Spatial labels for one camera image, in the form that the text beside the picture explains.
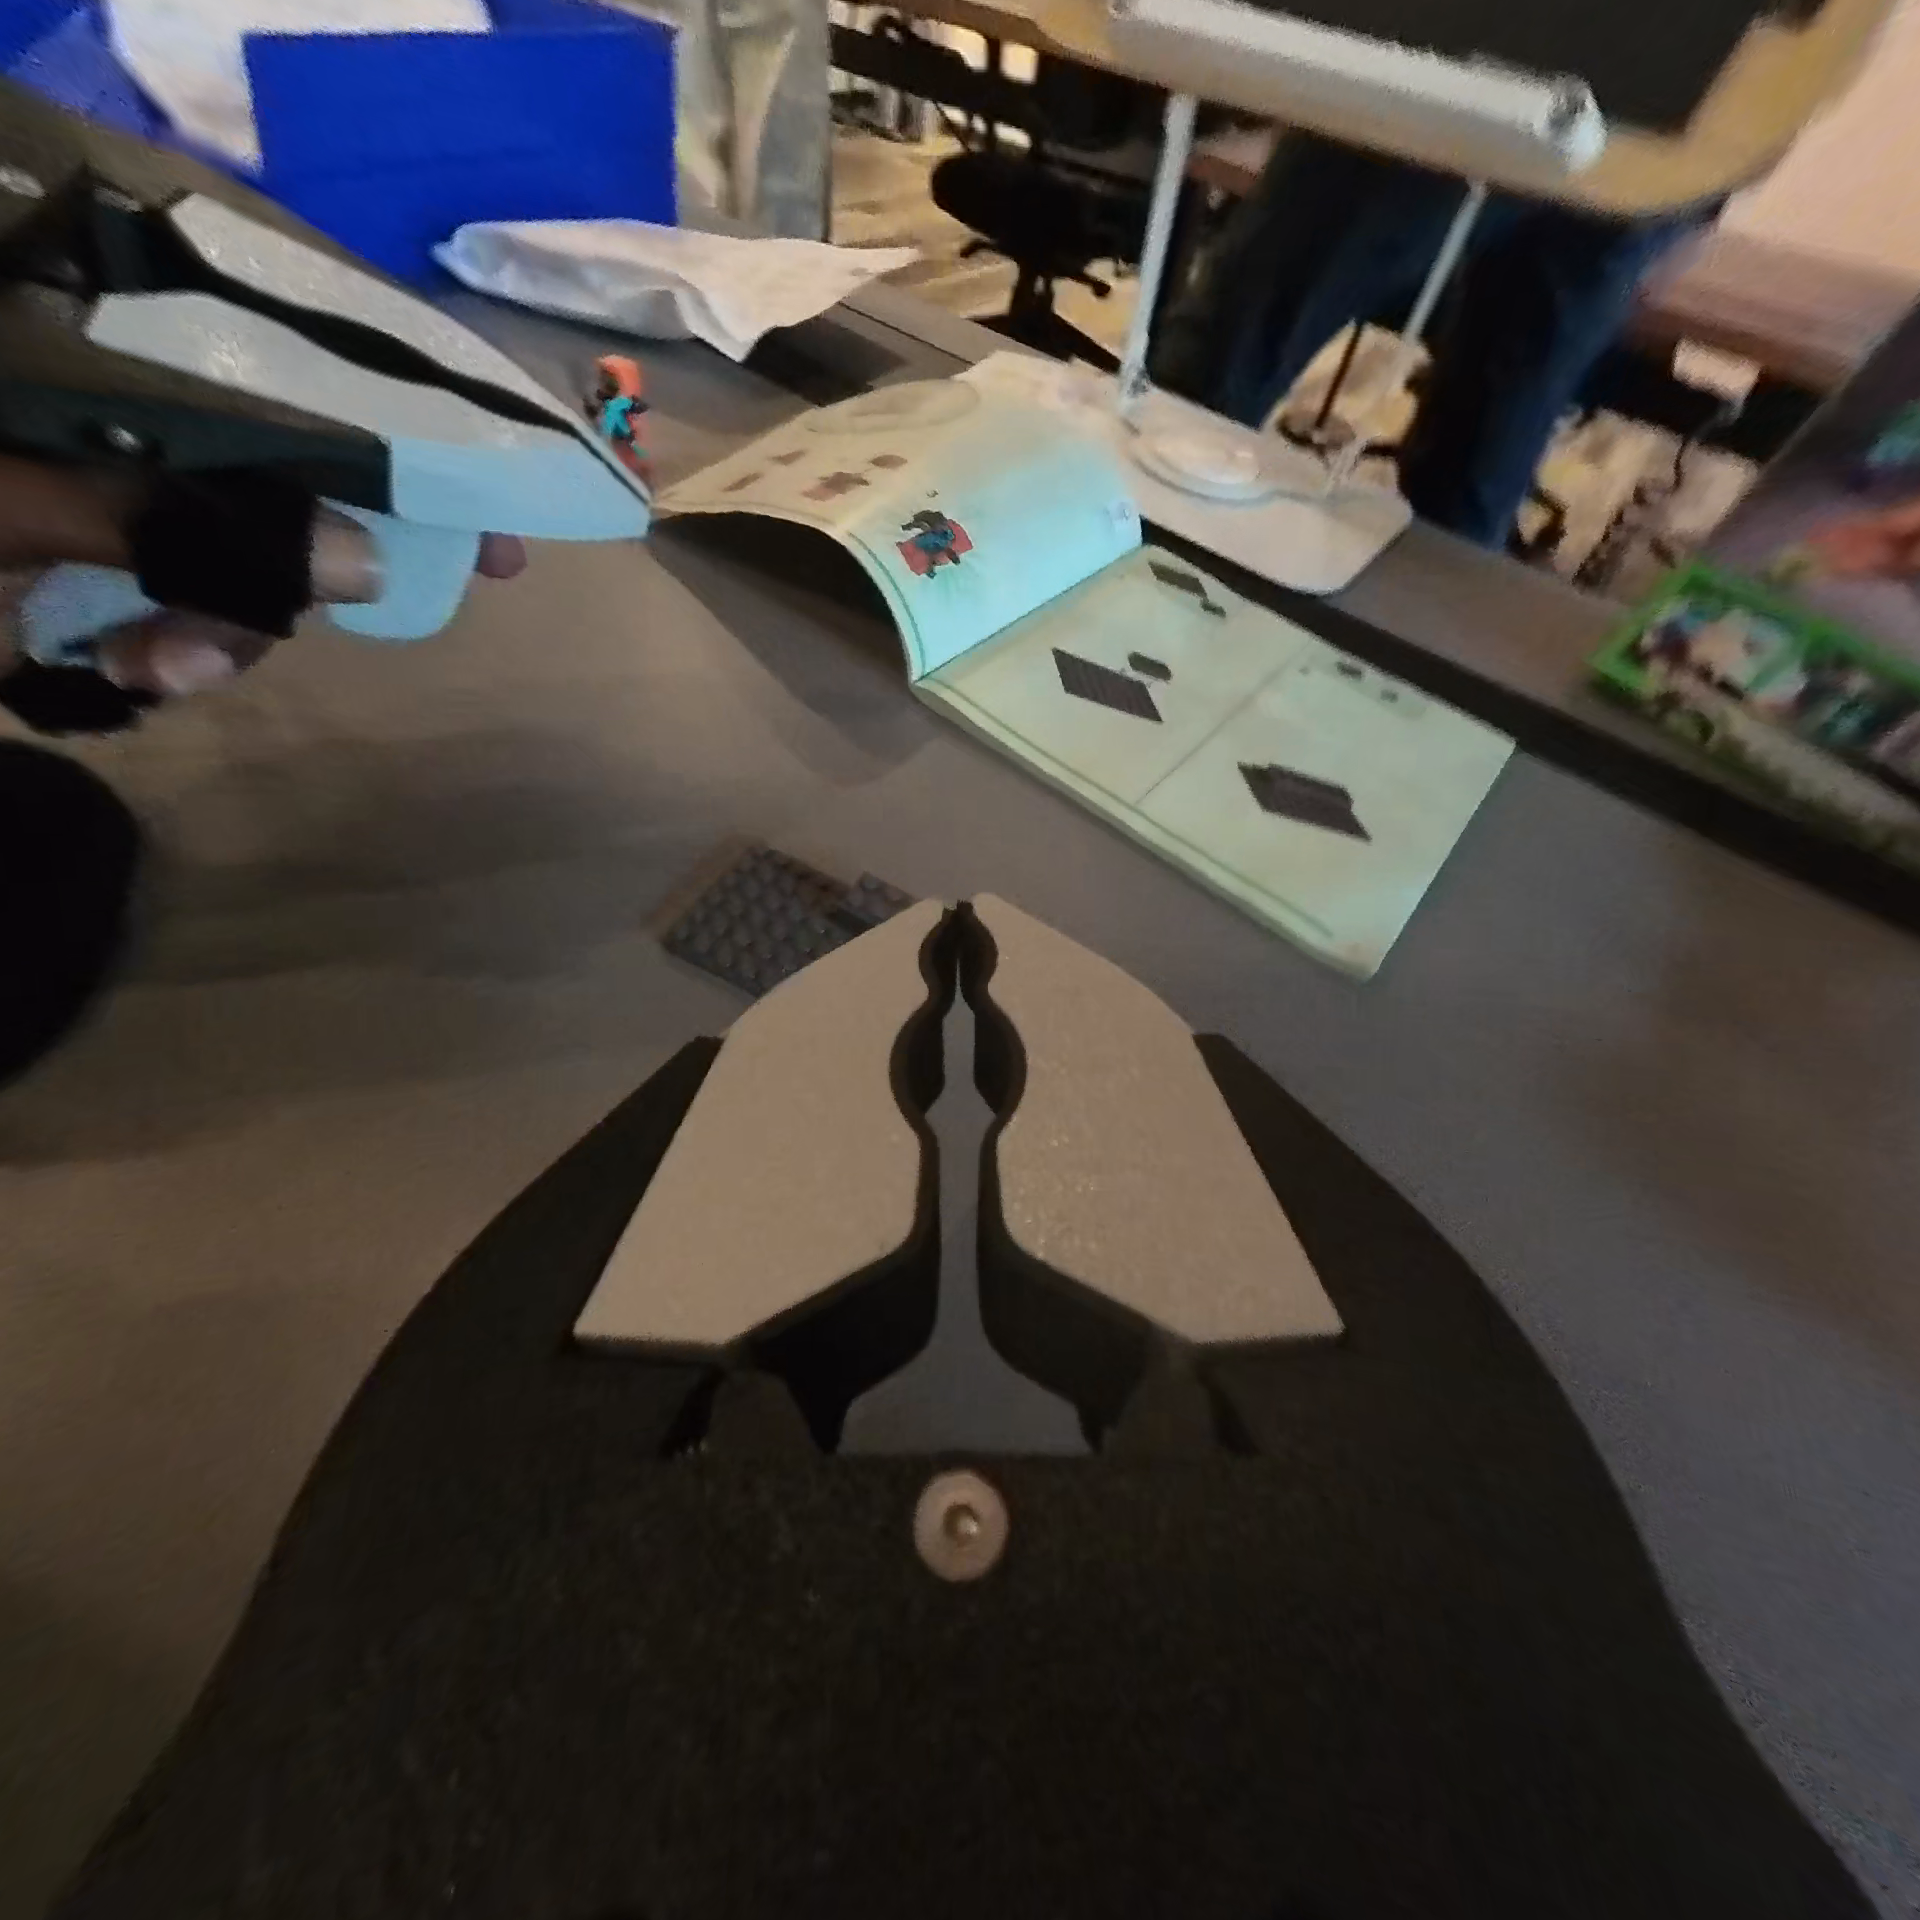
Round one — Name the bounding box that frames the orange toy brick model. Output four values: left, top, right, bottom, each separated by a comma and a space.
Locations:
582, 357, 656, 488

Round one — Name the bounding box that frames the person's left hand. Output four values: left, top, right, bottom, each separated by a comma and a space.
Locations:
0, 451, 529, 701

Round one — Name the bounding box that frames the grey desk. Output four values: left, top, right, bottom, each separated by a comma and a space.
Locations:
0, 90, 1920, 1920

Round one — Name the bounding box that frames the black office chair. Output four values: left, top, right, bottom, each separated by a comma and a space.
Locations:
928, 148, 1187, 374

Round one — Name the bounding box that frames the dark desk with wooden edge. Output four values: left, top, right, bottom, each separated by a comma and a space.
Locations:
752, 284, 1920, 934

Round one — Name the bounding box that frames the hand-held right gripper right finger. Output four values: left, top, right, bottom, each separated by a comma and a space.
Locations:
966, 894, 1349, 1351

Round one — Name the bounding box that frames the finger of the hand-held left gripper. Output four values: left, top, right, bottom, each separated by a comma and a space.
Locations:
89, 292, 656, 546
162, 197, 603, 453

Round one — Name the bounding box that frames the white printed paper bag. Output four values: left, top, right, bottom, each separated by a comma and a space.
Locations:
109, 0, 500, 170
432, 214, 921, 365

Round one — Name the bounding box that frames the black panel with pale edge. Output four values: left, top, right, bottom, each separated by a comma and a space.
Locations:
1245, 0, 1895, 206

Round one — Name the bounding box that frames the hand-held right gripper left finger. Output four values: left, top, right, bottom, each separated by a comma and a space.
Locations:
574, 900, 963, 1351

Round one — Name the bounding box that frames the building instruction booklet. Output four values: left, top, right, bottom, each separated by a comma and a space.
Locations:
656, 374, 1518, 985

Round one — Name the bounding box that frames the green toy set box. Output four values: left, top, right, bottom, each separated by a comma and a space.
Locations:
1586, 359, 1920, 870

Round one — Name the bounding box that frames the black textured pad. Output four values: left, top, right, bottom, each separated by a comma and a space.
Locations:
0, 741, 148, 1091

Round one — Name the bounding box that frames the blue plastic bin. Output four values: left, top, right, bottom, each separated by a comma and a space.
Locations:
0, 0, 680, 292

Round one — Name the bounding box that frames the dark grey toy base plate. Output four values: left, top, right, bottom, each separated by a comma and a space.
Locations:
650, 835, 921, 1001

